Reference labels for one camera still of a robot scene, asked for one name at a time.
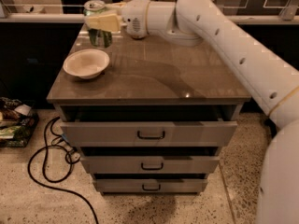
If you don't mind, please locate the middle grey drawer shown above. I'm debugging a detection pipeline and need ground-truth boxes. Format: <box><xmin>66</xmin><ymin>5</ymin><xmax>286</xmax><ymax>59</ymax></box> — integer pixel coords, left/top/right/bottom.
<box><xmin>81</xmin><ymin>156</ymin><xmax>219</xmax><ymax>174</ymax></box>

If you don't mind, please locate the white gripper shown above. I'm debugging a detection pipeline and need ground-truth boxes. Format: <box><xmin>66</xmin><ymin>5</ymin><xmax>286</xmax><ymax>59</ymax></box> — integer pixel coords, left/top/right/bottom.
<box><xmin>84</xmin><ymin>0</ymin><xmax>150</xmax><ymax>39</ymax></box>

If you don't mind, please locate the grey drawer cabinet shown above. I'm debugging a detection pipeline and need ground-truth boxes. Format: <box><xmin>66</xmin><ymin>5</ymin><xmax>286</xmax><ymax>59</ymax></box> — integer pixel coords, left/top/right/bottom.
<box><xmin>48</xmin><ymin>33</ymin><xmax>250</xmax><ymax>182</ymax></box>

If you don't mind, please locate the grey drawer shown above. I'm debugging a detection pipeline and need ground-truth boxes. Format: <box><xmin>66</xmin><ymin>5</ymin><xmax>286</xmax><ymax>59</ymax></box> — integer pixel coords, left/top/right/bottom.
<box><xmin>81</xmin><ymin>156</ymin><xmax>219</xmax><ymax>174</ymax></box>
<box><xmin>93</xmin><ymin>179</ymin><xmax>207</xmax><ymax>194</ymax></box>
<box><xmin>61</xmin><ymin>121</ymin><xmax>237</xmax><ymax>147</ymax></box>

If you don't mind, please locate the tray of snack packets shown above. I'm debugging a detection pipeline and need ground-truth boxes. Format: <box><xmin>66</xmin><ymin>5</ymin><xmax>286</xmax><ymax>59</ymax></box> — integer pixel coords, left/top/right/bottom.
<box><xmin>0</xmin><ymin>97</ymin><xmax>39</xmax><ymax>147</ymax></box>

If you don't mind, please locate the green soda can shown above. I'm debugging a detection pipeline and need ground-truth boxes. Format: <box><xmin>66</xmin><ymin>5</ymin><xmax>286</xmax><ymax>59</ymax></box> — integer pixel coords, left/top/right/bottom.
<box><xmin>83</xmin><ymin>0</ymin><xmax>112</xmax><ymax>49</ymax></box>

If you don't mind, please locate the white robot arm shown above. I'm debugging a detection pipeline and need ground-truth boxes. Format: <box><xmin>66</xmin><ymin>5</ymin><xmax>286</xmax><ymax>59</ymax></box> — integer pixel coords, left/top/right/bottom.
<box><xmin>85</xmin><ymin>0</ymin><xmax>299</xmax><ymax>224</ymax></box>

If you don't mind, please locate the top grey drawer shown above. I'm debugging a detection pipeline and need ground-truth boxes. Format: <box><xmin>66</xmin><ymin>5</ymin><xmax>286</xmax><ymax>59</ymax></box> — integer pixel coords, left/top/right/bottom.
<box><xmin>61</xmin><ymin>121</ymin><xmax>237</xmax><ymax>147</ymax></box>

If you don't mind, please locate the black floor cable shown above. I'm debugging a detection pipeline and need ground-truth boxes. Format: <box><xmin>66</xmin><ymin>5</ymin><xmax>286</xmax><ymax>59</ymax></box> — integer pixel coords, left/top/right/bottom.
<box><xmin>26</xmin><ymin>116</ymin><xmax>100</xmax><ymax>224</ymax></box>

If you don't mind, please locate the white paper bowl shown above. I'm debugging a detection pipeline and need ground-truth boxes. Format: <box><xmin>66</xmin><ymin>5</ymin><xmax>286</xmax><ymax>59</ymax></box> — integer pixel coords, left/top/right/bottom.
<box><xmin>63</xmin><ymin>49</ymin><xmax>110</xmax><ymax>79</ymax></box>

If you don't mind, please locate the bottom grey drawer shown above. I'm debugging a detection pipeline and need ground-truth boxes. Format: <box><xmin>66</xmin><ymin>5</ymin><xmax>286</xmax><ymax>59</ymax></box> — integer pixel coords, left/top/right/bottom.
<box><xmin>93</xmin><ymin>179</ymin><xmax>207</xmax><ymax>194</ymax></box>

